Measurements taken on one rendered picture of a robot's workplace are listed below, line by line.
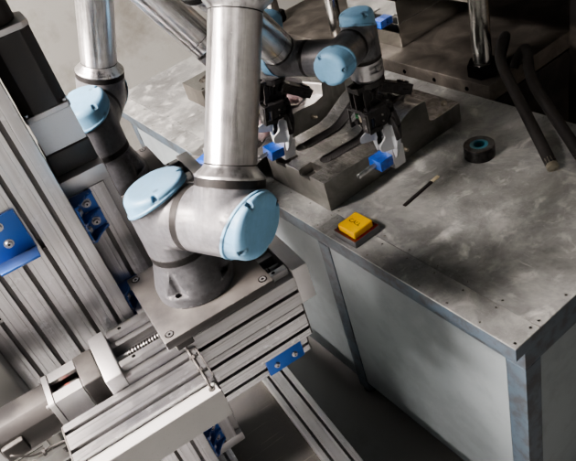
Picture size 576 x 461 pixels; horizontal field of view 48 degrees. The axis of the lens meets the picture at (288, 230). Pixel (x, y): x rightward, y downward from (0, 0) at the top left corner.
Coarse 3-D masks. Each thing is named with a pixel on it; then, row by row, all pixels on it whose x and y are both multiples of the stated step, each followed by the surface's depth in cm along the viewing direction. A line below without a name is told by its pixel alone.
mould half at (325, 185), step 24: (408, 96) 176; (432, 96) 187; (408, 120) 171; (432, 120) 177; (456, 120) 183; (336, 144) 176; (360, 144) 173; (408, 144) 175; (288, 168) 174; (336, 168) 165; (360, 168) 168; (312, 192) 170; (336, 192) 166
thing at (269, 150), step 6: (270, 144) 173; (276, 144) 172; (282, 144) 171; (294, 144) 173; (264, 150) 172; (270, 150) 170; (276, 150) 170; (282, 150) 171; (288, 150) 172; (294, 150) 174; (258, 156) 170; (264, 156) 171; (270, 156) 171; (276, 156) 171; (282, 156) 174; (288, 156) 174
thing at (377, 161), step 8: (400, 144) 154; (384, 152) 156; (392, 152) 153; (400, 152) 155; (368, 160) 156; (376, 160) 154; (384, 160) 153; (392, 160) 155; (400, 160) 156; (368, 168) 154; (376, 168) 156; (384, 168) 154; (360, 176) 153
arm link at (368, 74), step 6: (378, 60) 143; (366, 66) 138; (372, 66) 138; (378, 66) 138; (354, 72) 140; (360, 72) 139; (366, 72) 139; (372, 72) 139; (378, 72) 139; (354, 78) 141; (360, 78) 140; (366, 78) 139; (372, 78) 139; (378, 78) 140
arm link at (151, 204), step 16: (144, 176) 111; (160, 176) 109; (176, 176) 106; (128, 192) 108; (144, 192) 106; (160, 192) 103; (176, 192) 105; (128, 208) 106; (144, 208) 104; (160, 208) 104; (176, 208) 103; (144, 224) 106; (160, 224) 105; (144, 240) 109; (160, 240) 107; (176, 240) 104; (160, 256) 111; (176, 256) 110
